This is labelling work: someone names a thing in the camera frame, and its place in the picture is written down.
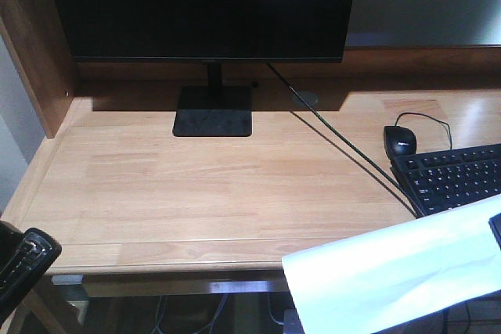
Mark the black keyboard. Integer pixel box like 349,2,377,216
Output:
391,144,500,217

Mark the black monitor cable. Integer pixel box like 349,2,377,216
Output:
266,62,419,217

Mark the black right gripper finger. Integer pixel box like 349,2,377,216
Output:
488,214,501,248

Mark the black computer mouse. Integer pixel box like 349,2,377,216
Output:
383,125,417,159

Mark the black stapler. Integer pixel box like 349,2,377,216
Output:
1,221,62,321

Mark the wooden desk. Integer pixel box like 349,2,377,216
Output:
1,0,500,293

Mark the black computer monitor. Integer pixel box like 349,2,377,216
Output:
55,0,353,137

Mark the black mouse cable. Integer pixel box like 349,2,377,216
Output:
394,111,453,151

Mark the white paper sheet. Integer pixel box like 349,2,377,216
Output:
282,196,500,333

